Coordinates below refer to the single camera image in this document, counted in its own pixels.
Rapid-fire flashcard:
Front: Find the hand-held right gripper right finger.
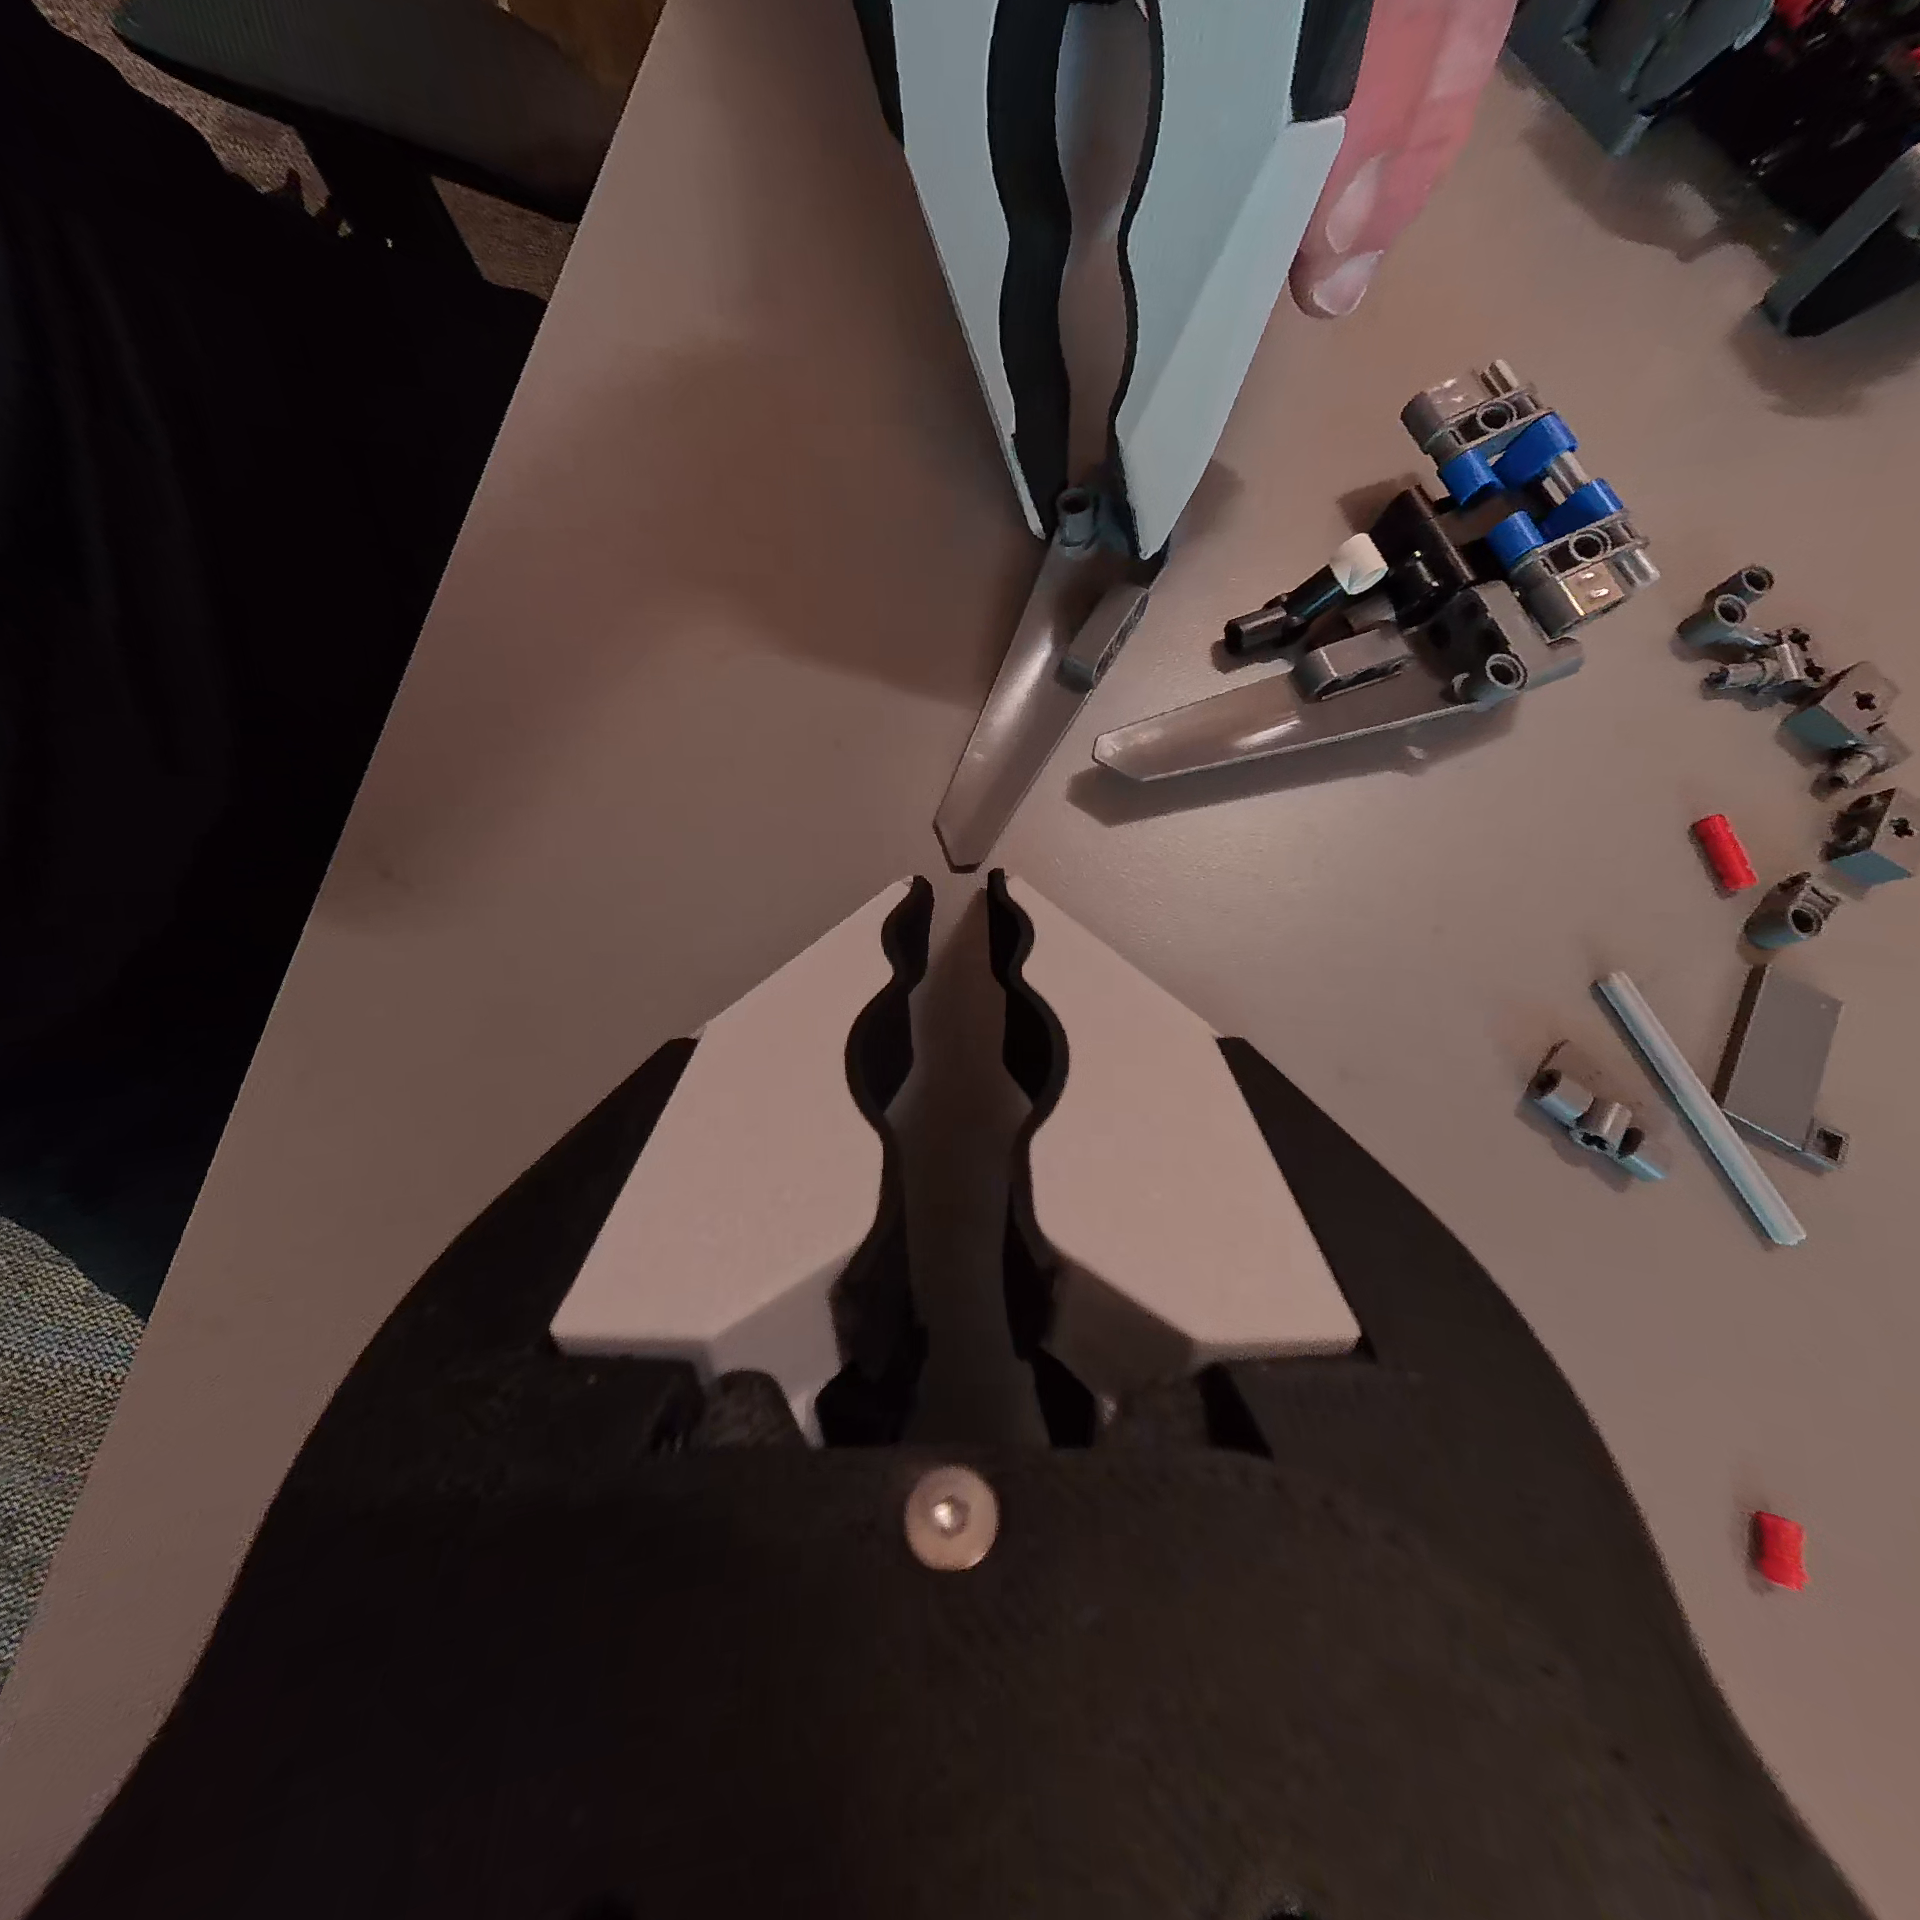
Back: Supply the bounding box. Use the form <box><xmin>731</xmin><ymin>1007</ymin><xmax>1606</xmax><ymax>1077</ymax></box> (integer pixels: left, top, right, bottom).
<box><xmin>984</xmin><ymin>867</ymin><xmax>1363</xmax><ymax>1449</ymax></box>

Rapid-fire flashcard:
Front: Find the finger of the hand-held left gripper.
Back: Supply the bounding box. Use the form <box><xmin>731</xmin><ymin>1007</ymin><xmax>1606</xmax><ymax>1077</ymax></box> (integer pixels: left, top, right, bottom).
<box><xmin>1106</xmin><ymin>0</ymin><xmax>1347</xmax><ymax>561</ymax></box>
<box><xmin>882</xmin><ymin>0</ymin><xmax>1078</xmax><ymax>539</ymax></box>

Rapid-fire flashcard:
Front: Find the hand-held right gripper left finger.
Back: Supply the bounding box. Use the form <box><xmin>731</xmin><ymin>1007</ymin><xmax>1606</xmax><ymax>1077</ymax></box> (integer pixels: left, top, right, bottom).
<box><xmin>550</xmin><ymin>873</ymin><xmax>934</xmax><ymax>1449</ymax></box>

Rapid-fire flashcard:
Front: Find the blue grey lego assembly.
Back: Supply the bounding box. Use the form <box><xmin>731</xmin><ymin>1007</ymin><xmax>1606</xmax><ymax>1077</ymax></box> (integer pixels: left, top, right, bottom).
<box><xmin>1092</xmin><ymin>359</ymin><xmax>1659</xmax><ymax>818</ymax></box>

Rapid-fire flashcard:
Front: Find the dark grey lego blade panel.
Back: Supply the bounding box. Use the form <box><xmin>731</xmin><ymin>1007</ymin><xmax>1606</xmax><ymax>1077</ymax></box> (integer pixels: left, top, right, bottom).
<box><xmin>933</xmin><ymin>482</ymin><xmax>1154</xmax><ymax>876</ymax></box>

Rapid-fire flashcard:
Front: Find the black multicolour lego model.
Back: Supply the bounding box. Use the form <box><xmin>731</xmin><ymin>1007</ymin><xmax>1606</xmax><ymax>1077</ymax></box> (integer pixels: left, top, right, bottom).
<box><xmin>1506</xmin><ymin>0</ymin><xmax>1920</xmax><ymax>339</ymax></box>

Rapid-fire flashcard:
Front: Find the grey double lego connector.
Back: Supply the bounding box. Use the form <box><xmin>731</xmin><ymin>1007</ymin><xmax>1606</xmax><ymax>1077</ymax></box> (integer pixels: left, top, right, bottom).
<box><xmin>1523</xmin><ymin>1043</ymin><xmax>1670</xmax><ymax>1187</ymax></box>

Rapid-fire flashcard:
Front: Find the light grey lego axle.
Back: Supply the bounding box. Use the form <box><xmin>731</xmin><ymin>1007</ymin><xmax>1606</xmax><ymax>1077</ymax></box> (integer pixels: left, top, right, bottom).
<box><xmin>1594</xmin><ymin>969</ymin><xmax>1808</xmax><ymax>1250</ymax></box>

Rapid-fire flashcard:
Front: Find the dark grey flat lego tile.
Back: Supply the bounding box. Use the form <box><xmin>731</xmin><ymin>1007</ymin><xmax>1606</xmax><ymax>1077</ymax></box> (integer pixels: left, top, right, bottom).
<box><xmin>1710</xmin><ymin>961</ymin><xmax>1854</xmax><ymax>1172</ymax></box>

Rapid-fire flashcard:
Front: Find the grey lego pin connector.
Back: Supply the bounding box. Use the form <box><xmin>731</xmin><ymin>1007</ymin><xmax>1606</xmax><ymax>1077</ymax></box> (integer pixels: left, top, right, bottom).
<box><xmin>1678</xmin><ymin>564</ymin><xmax>1778</xmax><ymax>650</ymax></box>
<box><xmin>1702</xmin><ymin>631</ymin><xmax>1825</xmax><ymax>700</ymax></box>

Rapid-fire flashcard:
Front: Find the small dark grey lego connector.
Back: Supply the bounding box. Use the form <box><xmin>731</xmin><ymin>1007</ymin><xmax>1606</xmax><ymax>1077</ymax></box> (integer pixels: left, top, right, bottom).
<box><xmin>1745</xmin><ymin>873</ymin><xmax>1845</xmax><ymax>954</ymax></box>

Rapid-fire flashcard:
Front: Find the grey lego cube brick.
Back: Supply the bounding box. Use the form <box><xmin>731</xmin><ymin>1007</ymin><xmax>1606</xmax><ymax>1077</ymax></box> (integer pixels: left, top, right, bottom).
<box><xmin>1821</xmin><ymin>786</ymin><xmax>1920</xmax><ymax>887</ymax></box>
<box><xmin>1781</xmin><ymin>660</ymin><xmax>1910</xmax><ymax>789</ymax></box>

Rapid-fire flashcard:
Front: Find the person's left hand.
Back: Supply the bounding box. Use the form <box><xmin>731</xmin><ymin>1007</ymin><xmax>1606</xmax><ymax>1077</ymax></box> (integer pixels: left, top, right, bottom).
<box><xmin>1290</xmin><ymin>0</ymin><xmax>1509</xmax><ymax>321</ymax></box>

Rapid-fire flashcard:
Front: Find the dark grey chair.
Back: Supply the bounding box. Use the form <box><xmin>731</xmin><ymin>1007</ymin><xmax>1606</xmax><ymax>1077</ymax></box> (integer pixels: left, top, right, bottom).
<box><xmin>113</xmin><ymin>0</ymin><xmax>670</xmax><ymax>227</ymax></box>

